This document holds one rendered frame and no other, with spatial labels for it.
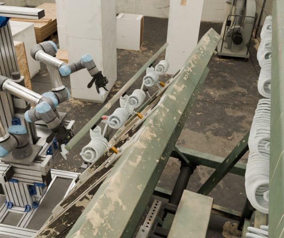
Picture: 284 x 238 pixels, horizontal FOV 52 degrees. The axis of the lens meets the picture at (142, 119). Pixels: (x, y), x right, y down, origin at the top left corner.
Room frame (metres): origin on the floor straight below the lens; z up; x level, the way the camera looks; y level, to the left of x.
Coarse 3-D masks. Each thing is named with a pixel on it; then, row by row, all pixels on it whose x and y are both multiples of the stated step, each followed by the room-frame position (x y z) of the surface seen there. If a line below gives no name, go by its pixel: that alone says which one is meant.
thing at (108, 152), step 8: (152, 64) 1.38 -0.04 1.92; (152, 80) 1.40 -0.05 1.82; (128, 136) 1.43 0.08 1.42; (112, 144) 1.52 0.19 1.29; (120, 144) 1.45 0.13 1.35; (104, 152) 1.54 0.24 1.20; (112, 152) 1.47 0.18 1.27; (104, 160) 1.49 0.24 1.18; (88, 168) 1.55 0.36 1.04; (96, 168) 1.51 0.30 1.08; (80, 176) 1.56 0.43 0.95; (88, 176) 1.53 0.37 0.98
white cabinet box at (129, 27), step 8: (120, 16) 7.05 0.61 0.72; (128, 16) 7.29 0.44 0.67; (136, 16) 7.26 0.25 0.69; (120, 24) 6.88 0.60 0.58; (128, 24) 6.85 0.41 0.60; (136, 24) 6.82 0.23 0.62; (120, 32) 6.88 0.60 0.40; (128, 32) 6.85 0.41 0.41; (136, 32) 6.82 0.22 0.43; (120, 40) 6.88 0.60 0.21; (128, 40) 6.85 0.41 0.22; (136, 40) 6.82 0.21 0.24; (120, 48) 6.88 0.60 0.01; (128, 48) 6.85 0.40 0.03; (136, 48) 6.82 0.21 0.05
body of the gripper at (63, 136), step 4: (60, 124) 1.41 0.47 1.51; (64, 124) 1.41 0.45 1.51; (56, 128) 1.37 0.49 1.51; (60, 128) 1.38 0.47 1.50; (64, 128) 1.39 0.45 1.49; (60, 132) 1.39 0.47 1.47; (64, 132) 1.38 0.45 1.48; (68, 132) 1.40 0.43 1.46; (72, 132) 1.42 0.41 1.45; (56, 136) 1.38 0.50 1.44; (60, 136) 1.36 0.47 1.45; (64, 136) 1.36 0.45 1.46; (68, 136) 1.39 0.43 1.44; (72, 136) 1.40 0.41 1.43; (56, 140) 1.36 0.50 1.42; (60, 140) 1.37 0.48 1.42; (64, 140) 1.37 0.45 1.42; (68, 140) 1.36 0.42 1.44
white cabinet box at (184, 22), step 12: (180, 0) 5.51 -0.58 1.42; (192, 0) 5.48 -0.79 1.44; (180, 12) 5.51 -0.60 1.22; (192, 12) 5.48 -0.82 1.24; (168, 24) 5.54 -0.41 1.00; (180, 24) 5.51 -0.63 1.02; (192, 24) 5.47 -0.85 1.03; (168, 36) 5.54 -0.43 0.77; (180, 36) 5.50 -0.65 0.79; (192, 36) 5.47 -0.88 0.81; (168, 48) 5.53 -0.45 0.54; (180, 48) 5.50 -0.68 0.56; (192, 48) 5.47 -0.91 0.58; (168, 60) 5.53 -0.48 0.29; (180, 60) 5.50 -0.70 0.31; (168, 72) 5.53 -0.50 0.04
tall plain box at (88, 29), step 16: (64, 0) 4.28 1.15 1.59; (80, 0) 4.24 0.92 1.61; (96, 0) 4.21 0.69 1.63; (112, 0) 4.83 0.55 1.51; (64, 16) 4.28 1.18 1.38; (80, 16) 4.25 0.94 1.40; (96, 16) 4.21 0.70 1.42; (112, 16) 4.81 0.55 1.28; (80, 32) 4.25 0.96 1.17; (96, 32) 4.21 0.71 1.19; (112, 32) 4.80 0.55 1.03; (80, 48) 4.25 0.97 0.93; (96, 48) 4.21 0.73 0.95; (112, 48) 4.78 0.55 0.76; (96, 64) 4.21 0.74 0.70; (112, 64) 4.76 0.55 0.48; (80, 80) 4.26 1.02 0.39; (112, 80) 4.74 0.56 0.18; (80, 96) 4.26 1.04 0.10; (96, 96) 4.22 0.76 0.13
